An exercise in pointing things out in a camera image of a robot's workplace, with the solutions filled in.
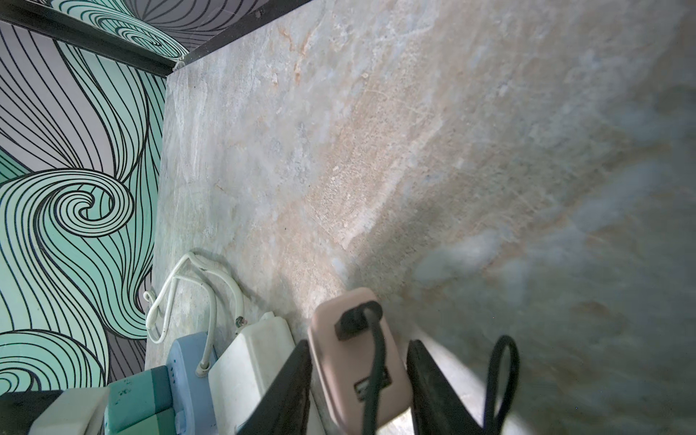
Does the pink end USB charger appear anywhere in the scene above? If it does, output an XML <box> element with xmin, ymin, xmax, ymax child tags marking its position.
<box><xmin>308</xmin><ymin>287</ymin><xmax>413</xmax><ymax>434</ymax></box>

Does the white long power strip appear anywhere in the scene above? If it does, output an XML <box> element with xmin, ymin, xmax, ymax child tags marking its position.
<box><xmin>208</xmin><ymin>313</ymin><xmax>326</xmax><ymax>434</ymax></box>

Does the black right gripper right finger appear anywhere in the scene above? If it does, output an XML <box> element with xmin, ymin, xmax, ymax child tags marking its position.
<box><xmin>406</xmin><ymin>340</ymin><xmax>483</xmax><ymax>434</ymax></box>

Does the blue round power socket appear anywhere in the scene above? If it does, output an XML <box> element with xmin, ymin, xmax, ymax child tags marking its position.
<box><xmin>166</xmin><ymin>332</ymin><xmax>219</xmax><ymax>434</ymax></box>

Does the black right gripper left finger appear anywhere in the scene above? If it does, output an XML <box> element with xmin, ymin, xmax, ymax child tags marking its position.
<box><xmin>237</xmin><ymin>340</ymin><xmax>313</xmax><ymax>435</ymax></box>

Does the green charger on blue socket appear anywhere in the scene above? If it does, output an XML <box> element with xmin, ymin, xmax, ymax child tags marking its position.
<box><xmin>103</xmin><ymin>365</ymin><xmax>176</xmax><ymax>434</ymax></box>

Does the white power cable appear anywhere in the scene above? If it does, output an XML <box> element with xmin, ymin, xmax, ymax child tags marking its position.
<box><xmin>144</xmin><ymin>251</ymin><xmax>246</xmax><ymax>379</ymax></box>

